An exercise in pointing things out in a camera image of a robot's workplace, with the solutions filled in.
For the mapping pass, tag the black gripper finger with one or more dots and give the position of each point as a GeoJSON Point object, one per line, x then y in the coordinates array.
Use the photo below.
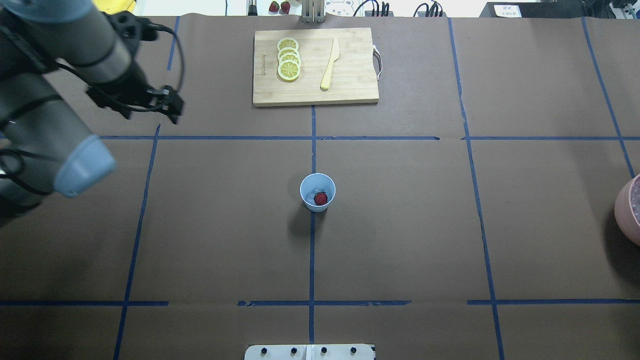
{"type": "Point", "coordinates": [168, 93]}
{"type": "Point", "coordinates": [168, 108]}

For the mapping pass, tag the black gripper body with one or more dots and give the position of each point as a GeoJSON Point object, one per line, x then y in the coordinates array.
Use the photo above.
{"type": "Point", "coordinates": [131, 81]}

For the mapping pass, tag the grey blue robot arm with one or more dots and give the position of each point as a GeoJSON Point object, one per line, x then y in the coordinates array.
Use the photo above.
{"type": "Point", "coordinates": [51, 149]}

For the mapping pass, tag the light blue plastic cup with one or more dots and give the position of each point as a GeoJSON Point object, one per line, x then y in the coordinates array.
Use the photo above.
{"type": "Point", "coordinates": [317, 180]}

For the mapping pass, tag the pile of clear ice cubes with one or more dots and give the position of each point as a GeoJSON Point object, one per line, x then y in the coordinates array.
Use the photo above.
{"type": "Point", "coordinates": [635, 198]}

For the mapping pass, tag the yellow cloth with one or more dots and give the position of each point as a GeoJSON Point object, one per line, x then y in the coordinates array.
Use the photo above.
{"type": "Point", "coordinates": [115, 6]}

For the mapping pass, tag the red strawberry on tray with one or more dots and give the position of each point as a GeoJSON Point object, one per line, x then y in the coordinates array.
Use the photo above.
{"type": "Point", "coordinates": [274, 7]}

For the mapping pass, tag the yellow plastic knife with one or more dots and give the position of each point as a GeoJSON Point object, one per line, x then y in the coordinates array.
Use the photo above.
{"type": "Point", "coordinates": [326, 80]}

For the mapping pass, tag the bamboo cutting board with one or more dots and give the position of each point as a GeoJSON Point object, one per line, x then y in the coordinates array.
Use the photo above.
{"type": "Point", "coordinates": [354, 81]}

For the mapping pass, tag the white bear pattern card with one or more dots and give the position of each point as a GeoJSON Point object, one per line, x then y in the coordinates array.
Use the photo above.
{"type": "Point", "coordinates": [342, 8]}

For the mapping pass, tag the pink bowl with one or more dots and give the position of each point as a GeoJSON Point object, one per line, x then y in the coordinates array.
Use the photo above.
{"type": "Point", "coordinates": [624, 214]}

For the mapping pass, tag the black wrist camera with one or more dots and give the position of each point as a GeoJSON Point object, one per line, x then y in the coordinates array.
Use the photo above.
{"type": "Point", "coordinates": [133, 30]}

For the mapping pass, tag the black handled tool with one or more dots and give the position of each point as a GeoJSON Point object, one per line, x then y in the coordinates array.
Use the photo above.
{"type": "Point", "coordinates": [252, 8]}

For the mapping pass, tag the aluminium frame post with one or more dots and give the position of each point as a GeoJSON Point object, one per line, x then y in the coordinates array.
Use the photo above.
{"type": "Point", "coordinates": [313, 11]}

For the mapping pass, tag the white camera pole mount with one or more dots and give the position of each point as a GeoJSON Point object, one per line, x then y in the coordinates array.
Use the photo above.
{"type": "Point", "coordinates": [333, 351]}

